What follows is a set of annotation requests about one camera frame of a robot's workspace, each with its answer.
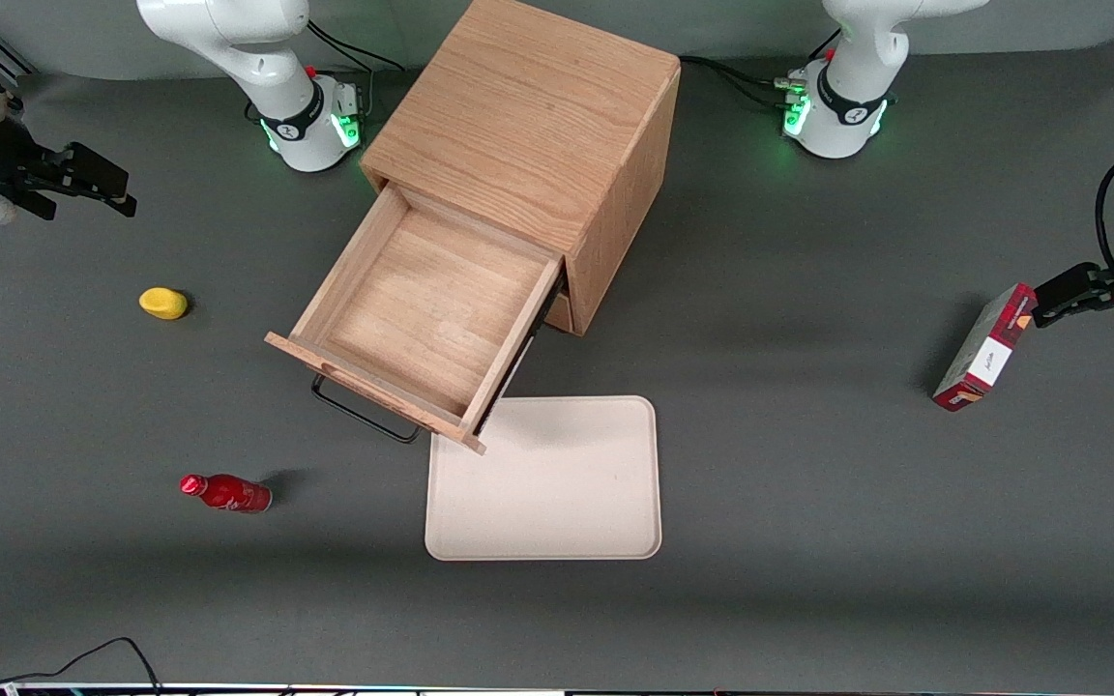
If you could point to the red bottle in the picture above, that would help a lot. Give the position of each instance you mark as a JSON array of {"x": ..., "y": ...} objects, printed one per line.
[{"x": 228, "y": 493}]

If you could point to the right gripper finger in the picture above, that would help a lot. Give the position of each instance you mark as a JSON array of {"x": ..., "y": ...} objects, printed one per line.
[
  {"x": 98, "y": 166},
  {"x": 117, "y": 203}
]

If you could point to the yellow lemon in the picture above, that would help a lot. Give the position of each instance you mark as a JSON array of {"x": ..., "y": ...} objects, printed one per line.
[{"x": 162, "y": 304}]

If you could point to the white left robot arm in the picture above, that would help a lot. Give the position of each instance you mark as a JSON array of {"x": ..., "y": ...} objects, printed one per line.
[{"x": 852, "y": 97}]

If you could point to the beige rectangular tray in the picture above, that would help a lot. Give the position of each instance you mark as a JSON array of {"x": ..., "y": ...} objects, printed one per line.
[{"x": 542, "y": 478}]

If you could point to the red and white box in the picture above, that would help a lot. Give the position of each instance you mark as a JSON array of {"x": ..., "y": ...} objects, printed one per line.
[{"x": 984, "y": 350}]

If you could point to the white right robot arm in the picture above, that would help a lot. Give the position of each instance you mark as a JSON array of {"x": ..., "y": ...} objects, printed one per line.
[{"x": 228, "y": 39}]

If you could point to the oak wooden drawer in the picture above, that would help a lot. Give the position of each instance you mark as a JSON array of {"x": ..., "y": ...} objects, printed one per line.
[{"x": 422, "y": 309}]

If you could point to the oak wooden cabinet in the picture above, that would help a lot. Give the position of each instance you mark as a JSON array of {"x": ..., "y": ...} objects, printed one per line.
[{"x": 528, "y": 106}]

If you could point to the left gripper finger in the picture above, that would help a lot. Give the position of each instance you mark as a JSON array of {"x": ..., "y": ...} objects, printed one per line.
[
  {"x": 1079, "y": 306},
  {"x": 1070, "y": 285}
]

